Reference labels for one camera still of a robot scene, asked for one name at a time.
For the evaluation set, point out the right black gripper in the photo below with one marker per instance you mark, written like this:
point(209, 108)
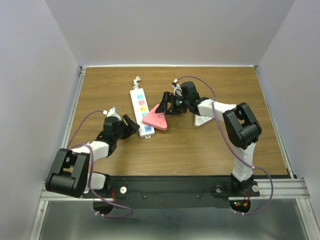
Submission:
point(168, 97)

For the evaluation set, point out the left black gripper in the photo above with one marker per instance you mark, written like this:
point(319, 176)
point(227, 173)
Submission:
point(132, 127)

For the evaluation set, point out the pink triangular power socket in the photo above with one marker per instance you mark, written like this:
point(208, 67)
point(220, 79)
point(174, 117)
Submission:
point(155, 120)

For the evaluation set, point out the white colourful power strip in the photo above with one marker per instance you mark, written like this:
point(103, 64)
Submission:
point(141, 109)

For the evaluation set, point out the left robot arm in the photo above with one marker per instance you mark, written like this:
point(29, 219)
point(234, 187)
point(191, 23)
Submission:
point(69, 173)

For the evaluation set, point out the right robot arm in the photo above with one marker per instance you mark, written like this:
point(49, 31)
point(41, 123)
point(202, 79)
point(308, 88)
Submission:
point(242, 127)

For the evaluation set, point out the white triangular power socket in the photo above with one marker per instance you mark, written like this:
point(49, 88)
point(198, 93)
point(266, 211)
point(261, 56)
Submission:
point(199, 121)

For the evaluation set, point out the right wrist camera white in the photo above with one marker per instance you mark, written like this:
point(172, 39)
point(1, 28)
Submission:
point(176, 88)

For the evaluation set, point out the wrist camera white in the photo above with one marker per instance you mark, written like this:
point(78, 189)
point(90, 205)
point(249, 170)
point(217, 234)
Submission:
point(112, 112)
point(176, 88)

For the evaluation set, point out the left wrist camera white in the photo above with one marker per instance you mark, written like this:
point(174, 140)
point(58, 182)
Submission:
point(112, 112)

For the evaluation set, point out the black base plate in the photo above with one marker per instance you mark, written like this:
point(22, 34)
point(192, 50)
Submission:
point(165, 192)

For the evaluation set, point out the back aluminium rail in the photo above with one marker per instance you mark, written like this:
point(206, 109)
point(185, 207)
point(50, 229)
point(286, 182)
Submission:
point(169, 66)

